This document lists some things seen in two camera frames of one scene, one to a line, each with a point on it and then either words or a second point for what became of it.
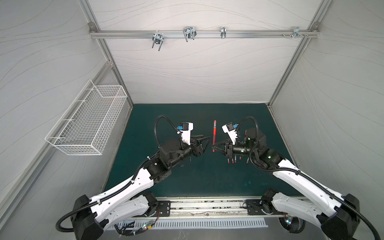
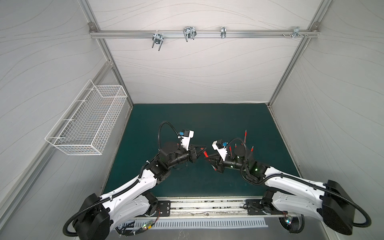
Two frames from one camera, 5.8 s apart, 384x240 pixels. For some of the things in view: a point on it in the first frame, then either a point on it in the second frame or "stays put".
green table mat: [210, 173] stays put
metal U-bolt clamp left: [157, 38] stays put
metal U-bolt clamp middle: [189, 32] stays put
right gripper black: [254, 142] → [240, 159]
